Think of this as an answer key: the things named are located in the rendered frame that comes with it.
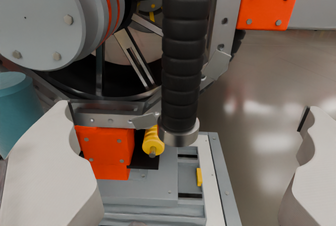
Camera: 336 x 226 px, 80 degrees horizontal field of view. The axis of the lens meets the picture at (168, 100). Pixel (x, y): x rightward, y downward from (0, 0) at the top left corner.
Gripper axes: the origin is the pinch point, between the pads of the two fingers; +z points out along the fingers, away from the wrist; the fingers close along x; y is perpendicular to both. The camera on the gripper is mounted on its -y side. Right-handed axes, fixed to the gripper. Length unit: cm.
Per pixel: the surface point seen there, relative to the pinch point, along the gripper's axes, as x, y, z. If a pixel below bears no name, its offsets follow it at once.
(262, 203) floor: 42, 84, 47
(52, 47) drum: -14.9, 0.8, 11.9
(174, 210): 1, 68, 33
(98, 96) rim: -20.9, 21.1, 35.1
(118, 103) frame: -14.5, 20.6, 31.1
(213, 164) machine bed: 21, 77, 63
